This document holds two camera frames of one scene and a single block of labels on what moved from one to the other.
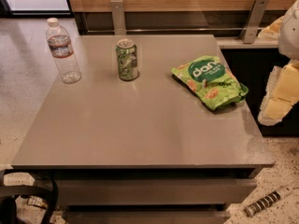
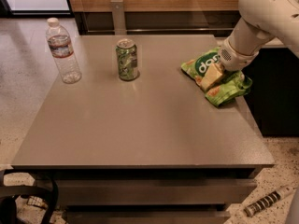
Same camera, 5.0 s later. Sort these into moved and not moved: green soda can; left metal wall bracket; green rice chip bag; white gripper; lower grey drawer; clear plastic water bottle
Moved: green rice chip bag; white gripper
Not moved: left metal wall bracket; clear plastic water bottle; lower grey drawer; green soda can
